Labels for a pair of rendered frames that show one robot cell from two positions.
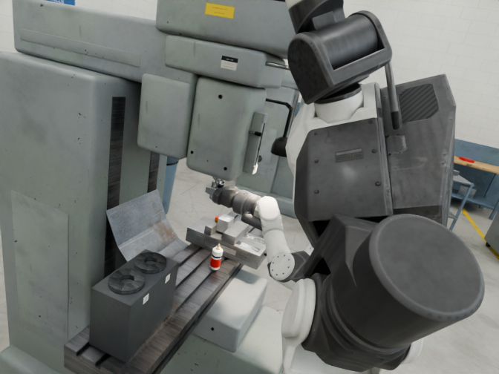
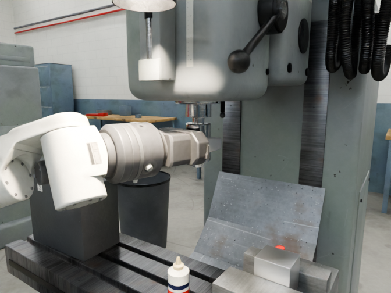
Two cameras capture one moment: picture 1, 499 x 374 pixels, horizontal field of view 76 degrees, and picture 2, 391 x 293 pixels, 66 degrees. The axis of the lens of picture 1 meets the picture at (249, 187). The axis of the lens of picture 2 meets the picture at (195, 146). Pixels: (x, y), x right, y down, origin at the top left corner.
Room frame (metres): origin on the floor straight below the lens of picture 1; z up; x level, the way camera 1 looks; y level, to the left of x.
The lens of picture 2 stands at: (1.27, -0.41, 1.32)
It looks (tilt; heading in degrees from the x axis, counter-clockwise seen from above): 10 degrees down; 107
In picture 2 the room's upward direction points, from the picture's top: straight up
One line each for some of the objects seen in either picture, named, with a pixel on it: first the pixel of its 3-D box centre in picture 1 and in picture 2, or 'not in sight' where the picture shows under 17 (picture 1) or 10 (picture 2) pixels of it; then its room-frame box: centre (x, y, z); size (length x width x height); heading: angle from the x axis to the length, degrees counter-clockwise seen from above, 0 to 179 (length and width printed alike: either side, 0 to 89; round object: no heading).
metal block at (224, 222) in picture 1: (225, 223); (276, 272); (1.26, 0.07, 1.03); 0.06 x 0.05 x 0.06; 162
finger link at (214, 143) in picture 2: not in sight; (209, 145); (1.14, 0.10, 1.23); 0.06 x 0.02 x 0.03; 59
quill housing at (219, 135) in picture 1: (226, 128); (200, 6); (1.12, 0.12, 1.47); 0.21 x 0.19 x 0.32; 163
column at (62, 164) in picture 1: (87, 238); (288, 239); (1.30, 0.71, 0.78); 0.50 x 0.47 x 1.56; 73
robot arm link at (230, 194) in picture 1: (235, 199); (157, 149); (1.07, 0.04, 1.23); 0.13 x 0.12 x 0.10; 149
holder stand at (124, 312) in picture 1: (137, 298); (73, 207); (0.72, 0.25, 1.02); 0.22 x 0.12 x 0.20; 165
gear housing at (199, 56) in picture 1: (227, 62); not in sight; (1.13, 0.16, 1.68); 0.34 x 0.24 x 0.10; 73
